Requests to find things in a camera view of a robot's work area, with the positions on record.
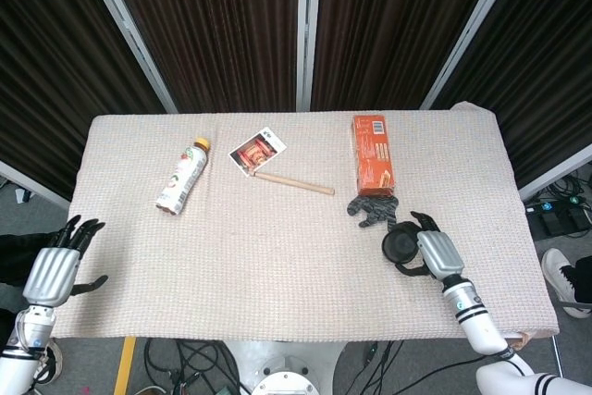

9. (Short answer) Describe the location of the black round object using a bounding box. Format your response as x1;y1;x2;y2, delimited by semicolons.
381;222;421;266

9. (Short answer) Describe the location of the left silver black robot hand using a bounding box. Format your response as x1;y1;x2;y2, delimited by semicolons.
22;215;109;308

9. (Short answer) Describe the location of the yellow floor tape strip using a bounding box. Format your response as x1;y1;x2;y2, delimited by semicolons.
113;337;138;395

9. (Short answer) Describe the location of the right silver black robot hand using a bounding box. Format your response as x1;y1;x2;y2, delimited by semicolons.
392;210;465;281

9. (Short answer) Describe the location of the dark brown partition panel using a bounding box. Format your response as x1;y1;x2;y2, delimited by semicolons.
0;0;167;200
99;0;301;114
432;0;592;189
312;0;505;112

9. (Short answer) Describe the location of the wooden stick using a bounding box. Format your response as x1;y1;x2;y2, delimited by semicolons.
250;170;336;197

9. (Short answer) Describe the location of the grey metal partition post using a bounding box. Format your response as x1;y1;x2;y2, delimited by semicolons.
295;0;324;113
76;0;179;114
419;0;526;110

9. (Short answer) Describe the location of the white drink bottle orange cap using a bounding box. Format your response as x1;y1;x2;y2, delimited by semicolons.
154;136;213;217

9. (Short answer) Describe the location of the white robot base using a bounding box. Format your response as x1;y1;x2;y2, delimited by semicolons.
221;340;352;395

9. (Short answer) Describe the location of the orange snack box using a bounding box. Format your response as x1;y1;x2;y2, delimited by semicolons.
351;114;397;197

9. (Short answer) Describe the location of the photo postcard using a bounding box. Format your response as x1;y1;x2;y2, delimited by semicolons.
228;126;287;178

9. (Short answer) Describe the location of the black floor cable bundle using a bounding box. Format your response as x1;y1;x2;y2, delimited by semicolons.
142;338;244;395

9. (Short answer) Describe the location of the beige waffle tablecloth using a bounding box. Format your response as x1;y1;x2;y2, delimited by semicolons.
45;101;561;345

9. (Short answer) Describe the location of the black trouser leg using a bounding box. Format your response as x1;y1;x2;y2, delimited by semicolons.
572;254;592;307
0;231;61;286

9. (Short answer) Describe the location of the white sneaker black trim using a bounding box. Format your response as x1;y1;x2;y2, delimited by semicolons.
540;248;592;320

